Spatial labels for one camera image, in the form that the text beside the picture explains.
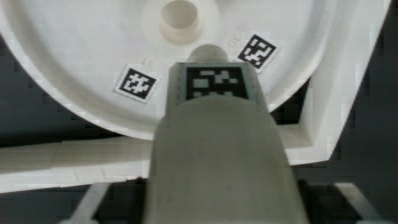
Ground white cylindrical table leg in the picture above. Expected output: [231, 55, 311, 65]
[144, 44, 309, 224]

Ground white round table top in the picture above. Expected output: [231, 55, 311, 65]
[0, 0, 343, 139]

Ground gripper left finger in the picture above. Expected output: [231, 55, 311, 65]
[58, 177, 147, 224]

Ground white U-shaped boundary frame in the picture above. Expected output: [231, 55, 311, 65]
[0, 0, 398, 194]

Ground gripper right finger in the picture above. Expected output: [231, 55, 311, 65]
[298, 180, 385, 224]

